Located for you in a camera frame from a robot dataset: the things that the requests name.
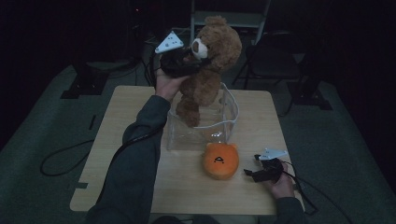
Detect black floor cables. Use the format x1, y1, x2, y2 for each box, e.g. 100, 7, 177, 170
134, 41, 157, 88

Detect black stand base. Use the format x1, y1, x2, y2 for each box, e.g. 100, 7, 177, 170
60, 60, 110, 101
286, 55, 333, 111

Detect person's left hand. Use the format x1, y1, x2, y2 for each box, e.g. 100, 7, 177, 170
154, 68, 191, 102

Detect clear plastic container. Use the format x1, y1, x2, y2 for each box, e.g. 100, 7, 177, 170
165, 82, 240, 152

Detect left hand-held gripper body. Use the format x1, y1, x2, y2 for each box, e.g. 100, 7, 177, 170
154, 30, 200, 78

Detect person's right hand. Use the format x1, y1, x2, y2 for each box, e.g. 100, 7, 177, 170
266, 161, 296, 200

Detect right hand-held gripper cable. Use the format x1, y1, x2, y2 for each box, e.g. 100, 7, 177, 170
279, 159, 354, 224

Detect orange plush toy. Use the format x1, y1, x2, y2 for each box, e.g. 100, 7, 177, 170
201, 142, 240, 181

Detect brown teddy bear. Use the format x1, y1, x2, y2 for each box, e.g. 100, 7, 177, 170
175, 15, 243, 129

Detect black folding chair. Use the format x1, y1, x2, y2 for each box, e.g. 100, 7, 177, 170
232, 31, 305, 91

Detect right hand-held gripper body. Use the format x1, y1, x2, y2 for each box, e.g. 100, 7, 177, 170
258, 147, 289, 184

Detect white metal stand frame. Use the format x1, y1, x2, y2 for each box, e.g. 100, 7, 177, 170
187, 0, 272, 65

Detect hand-held gripper cable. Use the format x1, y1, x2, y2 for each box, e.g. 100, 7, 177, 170
279, 159, 354, 224
39, 46, 164, 206

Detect left hand-held gripper cable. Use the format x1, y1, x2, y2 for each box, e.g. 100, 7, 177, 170
39, 46, 164, 206

